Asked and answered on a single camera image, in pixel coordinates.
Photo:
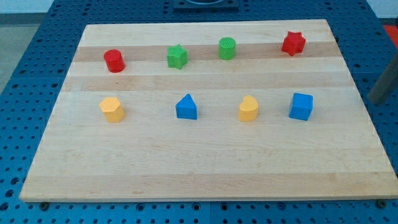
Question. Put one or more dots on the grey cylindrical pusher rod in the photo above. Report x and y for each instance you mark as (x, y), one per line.
(385, 85)

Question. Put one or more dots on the yellow heart block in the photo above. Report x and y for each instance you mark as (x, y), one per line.
(248, 109)

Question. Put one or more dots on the blue cube block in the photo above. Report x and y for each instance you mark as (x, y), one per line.
(301, 106)

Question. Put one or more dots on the red star block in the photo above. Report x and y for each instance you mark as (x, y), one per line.
(294, 43)

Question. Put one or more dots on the wooden board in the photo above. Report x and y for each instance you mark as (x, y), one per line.
(151, 155)

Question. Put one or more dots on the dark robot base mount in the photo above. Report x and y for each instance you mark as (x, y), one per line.
(204, 4)

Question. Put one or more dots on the red cylinder block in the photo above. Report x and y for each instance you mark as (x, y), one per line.
(114, 60)

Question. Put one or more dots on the yellow hexagon block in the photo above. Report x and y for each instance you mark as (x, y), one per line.
(112, 109)

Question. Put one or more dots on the blue triangle block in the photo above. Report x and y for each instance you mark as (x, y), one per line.
(186, 108)

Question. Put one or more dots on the green star block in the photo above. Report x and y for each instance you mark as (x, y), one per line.
(177, 56)

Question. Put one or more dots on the green cylinder block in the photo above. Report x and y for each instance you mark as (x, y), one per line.
(227, 47)

